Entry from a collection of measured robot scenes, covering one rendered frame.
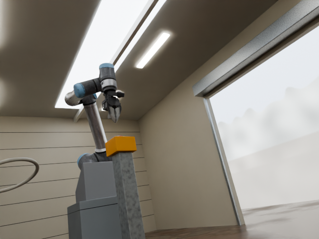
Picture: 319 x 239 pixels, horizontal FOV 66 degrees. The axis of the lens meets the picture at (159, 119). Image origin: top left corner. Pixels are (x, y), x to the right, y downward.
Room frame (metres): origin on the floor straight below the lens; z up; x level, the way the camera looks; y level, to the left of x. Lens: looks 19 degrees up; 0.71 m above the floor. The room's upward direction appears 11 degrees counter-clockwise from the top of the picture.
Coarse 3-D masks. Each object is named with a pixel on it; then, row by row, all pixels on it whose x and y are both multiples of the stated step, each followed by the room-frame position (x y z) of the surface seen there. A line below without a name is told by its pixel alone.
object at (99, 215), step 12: (84, 204) 1.84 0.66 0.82; (96, 204) 1.89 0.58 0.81; (108, 204) 1.94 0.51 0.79; (72, 216) 2.00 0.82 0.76; (84, 216) 1.83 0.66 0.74; (96, 216) 1.88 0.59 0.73; (108, 216) 1.94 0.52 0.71; (72, 228) 2.02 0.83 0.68; (84, 228) 1.83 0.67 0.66; (96, 228) 1.88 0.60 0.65; (108, 228) 1.93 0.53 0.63; (120, 228) 1.98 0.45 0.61
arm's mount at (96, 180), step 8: (88, 168) 1.96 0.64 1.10; (96, 168) 2.00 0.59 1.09; (104, 168) 2.05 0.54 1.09; (112, 168) 2.10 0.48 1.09; (80, 176) 1.98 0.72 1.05; (88, 176) 1.95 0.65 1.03; (96, 176) 2.00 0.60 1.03; (104, 176) 2.05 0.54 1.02; (112, 176) 2.09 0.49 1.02; (80, 184) 1.99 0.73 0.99; (88, 184) 1.95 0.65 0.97; (96, 184) 1.99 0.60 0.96; (104, 184) 2.04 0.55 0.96; (112, 184) 2.09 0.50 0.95; (80, 192) 2.00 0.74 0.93; (88, 192) 1.94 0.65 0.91; (96, 192) 1.99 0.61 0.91; (104, 192) 2.03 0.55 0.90; (112, 192) 2.08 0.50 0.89; (80, 200) 2.01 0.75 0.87
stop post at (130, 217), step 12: (108, 144) 1.23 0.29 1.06; (120, 144) 1.19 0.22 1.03; (132, 144) 1.24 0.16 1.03; (108, 156) 1.26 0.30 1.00; (120, 156) 1.21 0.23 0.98; (120, 168) 1.21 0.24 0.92; (132, 168) 1.25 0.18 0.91; (120, 180) 1.22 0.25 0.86; (132, 180) 1.24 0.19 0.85; (120, 192) 1.23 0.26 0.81; (132, 192) 1.23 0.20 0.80; (120, 204) 1.24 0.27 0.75; (132, 204) 1.23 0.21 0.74; (120, 216) 1.25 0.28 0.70; (132, 216) 1.22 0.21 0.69; (132, 228) 1.22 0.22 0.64
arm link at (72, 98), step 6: (78, 84) 1.28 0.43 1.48; (84, 84) 1.29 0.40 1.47; (90, 84) 1.31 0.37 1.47; (78, 90) 1.29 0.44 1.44; (84, 90) 1.30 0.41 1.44; (90, 90) 1.32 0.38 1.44; (96, 90) 1.35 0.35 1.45; (66, 96) 1.70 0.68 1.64; (72, 96) 1.51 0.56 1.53; (78, 96) 1.32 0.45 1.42; (84, 96) 1.35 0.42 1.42; (66, 102) 1.72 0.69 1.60; (72, 102) 1.68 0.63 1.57; (78, 102) 1.77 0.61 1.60
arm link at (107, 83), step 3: (102, 81) 1.24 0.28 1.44; (105, 81) 1.23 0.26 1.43; (108, 81) 1.23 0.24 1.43; (111, 81) 1.24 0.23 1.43; (114, 81) 1.25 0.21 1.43; (102, 84) 1.25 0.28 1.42; (105, 84) 1.23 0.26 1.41; (108, 84) 1.23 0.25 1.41; (111, 84) 1.24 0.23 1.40; (114, 84) 1.25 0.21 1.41; (102, 87) 1.25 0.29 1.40; (105, 87) 1.25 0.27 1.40; (114, 87) 1.27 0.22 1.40; (102, 90) 1.27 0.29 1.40
